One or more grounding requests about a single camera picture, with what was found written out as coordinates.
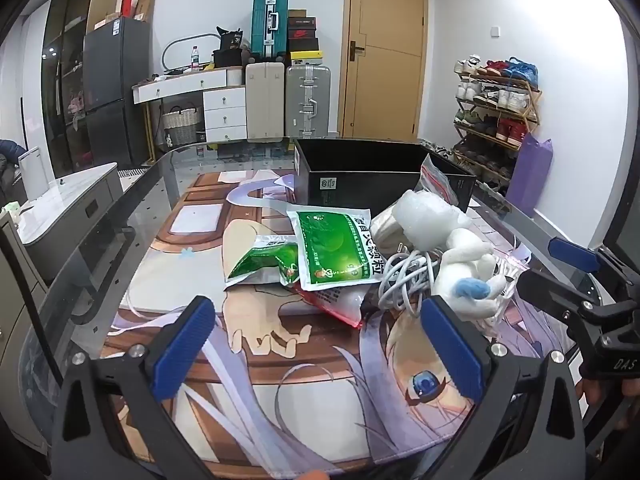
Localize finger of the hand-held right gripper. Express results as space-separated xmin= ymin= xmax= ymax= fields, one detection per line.
xmin=516 ymin=269 xmax=601 ymax=323
xmin=547 ymin=236 xmax=640 ymax=306

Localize dark grey fridge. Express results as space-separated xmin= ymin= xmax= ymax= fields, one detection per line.
xmin=82 ymin=16 xmax=151 ymax=166

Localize zip bag with white rope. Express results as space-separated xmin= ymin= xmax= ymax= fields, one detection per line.
xmin=369 ymin=154 xmax=463 ymax=256

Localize wicker basket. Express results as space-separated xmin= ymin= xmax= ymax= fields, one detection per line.
xmin=161 ymin=105 xmax=205 ymax=145

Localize white cable bundle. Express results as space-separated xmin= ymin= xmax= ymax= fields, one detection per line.
xmin=377 ymin=247 xmax=521 ymax=333

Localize green medicine packet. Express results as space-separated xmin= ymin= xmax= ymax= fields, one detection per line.
xmin=286 ymin=207 xmax=383 ymax=292
xmin=223 ymin=234 xmax=303 ymax=291

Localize white desk with drawers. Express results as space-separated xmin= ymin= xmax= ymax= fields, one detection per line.
xmin=131 ymin=67 xmax=248 ymax=143

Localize wooden shoe rack with shoes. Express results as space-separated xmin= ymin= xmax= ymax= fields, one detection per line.
xmin=454 ymin=55 xmax=541 ymax=186

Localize teal suitcase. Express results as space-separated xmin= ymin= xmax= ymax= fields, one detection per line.
xmin=250 ymin=0 xmax=290 ymax=61

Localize white plush toy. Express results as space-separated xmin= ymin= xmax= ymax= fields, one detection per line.
xmin=432 ymin=227 xmax=521 ymax=321

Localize grey oval hoop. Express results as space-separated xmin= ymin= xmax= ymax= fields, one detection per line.
xmin=162 ymin=34 xmax=221 ymax=73

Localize grey low cabinet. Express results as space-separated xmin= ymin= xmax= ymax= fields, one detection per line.
xmin=0 ymin=162 xmax=126 ymax=281

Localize printed table mat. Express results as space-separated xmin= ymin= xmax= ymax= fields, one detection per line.
xmin=97 ymin=167 xmax=581 ymax=480

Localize black bag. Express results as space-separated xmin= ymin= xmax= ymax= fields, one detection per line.
xmin=212 ymin=26 xmax=251 ymax=68

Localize beige suitcase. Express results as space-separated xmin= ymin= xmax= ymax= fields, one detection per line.
xmin=245 ymin=61 xmax=287 ymax=142

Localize white foam wrap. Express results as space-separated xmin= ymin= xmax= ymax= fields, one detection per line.
xmin=395 ymin=190 xmax=473 ymax=253

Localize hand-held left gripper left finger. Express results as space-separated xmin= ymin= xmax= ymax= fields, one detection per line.
xmin=52 ymin=296 xmax=217 ymax=480

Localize red-edged white packet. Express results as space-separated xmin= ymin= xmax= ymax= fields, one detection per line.
xmin=292 ymin=280 xmax=368 ymax=330

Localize dark glass cabinet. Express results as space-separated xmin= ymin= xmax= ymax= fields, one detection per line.
xmin=40 ymin=0 xmax=101 ymax=181

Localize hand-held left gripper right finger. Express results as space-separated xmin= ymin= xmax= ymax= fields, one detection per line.
xmin=420 ymin=295 xmax=588 ymax=480

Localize silver suitcase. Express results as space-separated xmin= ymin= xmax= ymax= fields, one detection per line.
xmin=285 ymin=64 xmax=332 ymax=139

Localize person's right hand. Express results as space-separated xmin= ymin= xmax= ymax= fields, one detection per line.
xmin=575 ymin=377 xmax=640 ymax=431

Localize wooden door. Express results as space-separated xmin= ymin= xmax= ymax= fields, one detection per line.
xmin=337 ymin=0 xmax=428 ymax=140

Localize purple bag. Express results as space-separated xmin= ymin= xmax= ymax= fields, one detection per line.
xmin=507 ymin=132 xmax=553 ymax=218

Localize black cardboard box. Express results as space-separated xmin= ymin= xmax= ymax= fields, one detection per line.
xmin=292 ymin=137 xmax=477 ymax=213

